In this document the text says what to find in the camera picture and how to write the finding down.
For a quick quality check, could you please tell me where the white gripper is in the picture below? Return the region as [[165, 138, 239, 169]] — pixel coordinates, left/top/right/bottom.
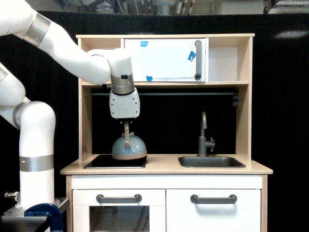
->
[[109, 88, 140, 119]]

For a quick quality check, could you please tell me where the blue-grey toy teapot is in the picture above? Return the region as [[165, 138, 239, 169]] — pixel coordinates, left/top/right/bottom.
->
[[112, 121, 147, 160]]

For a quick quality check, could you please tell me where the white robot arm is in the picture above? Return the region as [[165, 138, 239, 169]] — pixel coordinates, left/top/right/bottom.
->
[[0, 0, 137, 210]]

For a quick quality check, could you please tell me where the black toy stove top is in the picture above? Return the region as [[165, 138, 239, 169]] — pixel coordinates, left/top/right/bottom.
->
[[84, 155, 147, 169]]

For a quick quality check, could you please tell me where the blue tape piece bottom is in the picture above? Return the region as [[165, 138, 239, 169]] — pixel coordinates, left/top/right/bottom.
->
[[146, 76, 153, 82]]

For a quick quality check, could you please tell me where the blue tape piece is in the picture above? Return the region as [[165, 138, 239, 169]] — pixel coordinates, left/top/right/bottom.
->
[[140, 41, 148, 47], [146, 76, 153, 82], [188, 51, 196, 62]]

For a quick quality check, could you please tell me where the black backdrop curtain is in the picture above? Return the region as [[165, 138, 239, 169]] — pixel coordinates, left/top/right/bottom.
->
[[0, 12, 309, 232]]

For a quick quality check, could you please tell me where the white microwave door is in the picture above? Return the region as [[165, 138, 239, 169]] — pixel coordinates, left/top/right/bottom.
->
[[124, 38, 209, 82]]

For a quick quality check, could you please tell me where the blue tape piece top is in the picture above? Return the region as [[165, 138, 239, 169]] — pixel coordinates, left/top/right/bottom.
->
[[140, 41, 148, 47]]

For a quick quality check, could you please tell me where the blue tape piece right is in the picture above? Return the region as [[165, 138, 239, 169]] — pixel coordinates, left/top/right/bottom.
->
[[188, 51, 196, 62]]

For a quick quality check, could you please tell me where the grey toy sink basin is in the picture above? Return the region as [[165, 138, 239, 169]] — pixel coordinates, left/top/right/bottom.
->
[[178, 157, 246, 168]]

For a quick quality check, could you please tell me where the grey toy faucet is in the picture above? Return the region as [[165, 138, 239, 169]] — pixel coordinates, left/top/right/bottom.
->
[[197, 112, 215, 157]]

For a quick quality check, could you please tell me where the white oven door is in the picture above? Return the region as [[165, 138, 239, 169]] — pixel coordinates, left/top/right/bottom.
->
[[72, 189, 166, 232]]

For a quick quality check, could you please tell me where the white cabinet door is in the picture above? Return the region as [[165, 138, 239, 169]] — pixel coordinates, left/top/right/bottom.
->
[[166, 189, 261, 232]]

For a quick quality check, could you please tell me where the blue c-clamp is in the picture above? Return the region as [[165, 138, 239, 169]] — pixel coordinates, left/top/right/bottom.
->
[[24, 203, 63, 232]]

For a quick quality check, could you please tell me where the grey microwave door handle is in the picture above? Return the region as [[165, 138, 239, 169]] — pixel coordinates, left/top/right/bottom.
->
[[194, 40, 202, 80]]

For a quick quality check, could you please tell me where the grey oven door handle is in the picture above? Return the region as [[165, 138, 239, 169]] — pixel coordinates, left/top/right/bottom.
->
[[96, 194, 142, 204]]

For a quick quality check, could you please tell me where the dark hanging rail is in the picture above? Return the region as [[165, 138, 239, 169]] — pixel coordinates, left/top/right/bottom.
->
[[90, 89, 238, 107]]

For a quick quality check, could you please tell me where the wooden toy kitchen frame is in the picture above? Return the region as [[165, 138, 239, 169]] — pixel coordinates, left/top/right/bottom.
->
[[61, 34, 273, 232]]

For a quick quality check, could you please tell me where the grey cabinet door handle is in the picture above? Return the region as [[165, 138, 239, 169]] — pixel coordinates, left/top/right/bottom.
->
[[190, 194, 237, 204]]

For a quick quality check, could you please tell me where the grey metal base plate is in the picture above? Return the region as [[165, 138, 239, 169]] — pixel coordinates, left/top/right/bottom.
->
[[1, 197, 70, 221]]

